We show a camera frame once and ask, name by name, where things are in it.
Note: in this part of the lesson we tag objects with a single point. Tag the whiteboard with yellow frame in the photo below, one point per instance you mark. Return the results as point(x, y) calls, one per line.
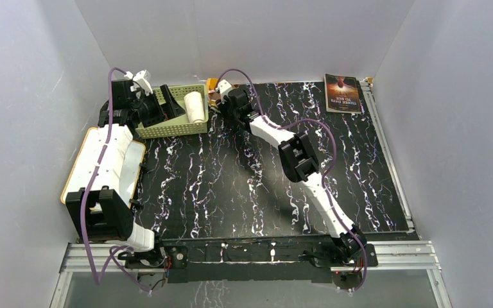
point(118, 162)

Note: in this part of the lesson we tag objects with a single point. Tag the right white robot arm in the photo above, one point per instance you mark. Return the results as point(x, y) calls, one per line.
point(300, 165)

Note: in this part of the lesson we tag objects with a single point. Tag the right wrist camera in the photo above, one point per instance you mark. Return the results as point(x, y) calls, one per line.
point(223, 88)

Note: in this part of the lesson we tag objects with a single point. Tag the book with dark cover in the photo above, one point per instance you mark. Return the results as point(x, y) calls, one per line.
point(342, 94)

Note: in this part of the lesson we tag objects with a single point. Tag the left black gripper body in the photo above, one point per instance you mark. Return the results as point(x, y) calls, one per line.
point(149, 111)

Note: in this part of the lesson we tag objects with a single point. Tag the yellow brown cloth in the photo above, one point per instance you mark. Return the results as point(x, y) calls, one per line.
point(213, 94)

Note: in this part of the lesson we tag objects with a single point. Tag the aluminium frame rail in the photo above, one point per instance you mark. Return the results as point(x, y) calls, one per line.
point(320, 252)

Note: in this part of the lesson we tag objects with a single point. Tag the green plastic basket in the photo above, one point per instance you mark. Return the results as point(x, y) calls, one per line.
point(180, 125)

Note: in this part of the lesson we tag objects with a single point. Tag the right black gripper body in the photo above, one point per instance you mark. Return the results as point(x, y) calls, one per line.
point(226, 106)

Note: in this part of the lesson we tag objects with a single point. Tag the white towel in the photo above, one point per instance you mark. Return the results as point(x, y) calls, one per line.
point(194, 104)

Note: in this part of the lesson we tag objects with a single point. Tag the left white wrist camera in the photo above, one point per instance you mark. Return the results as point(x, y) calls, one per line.
point(141, 80)

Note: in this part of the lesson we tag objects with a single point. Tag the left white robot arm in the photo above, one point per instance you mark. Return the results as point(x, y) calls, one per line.
point(99, 193)

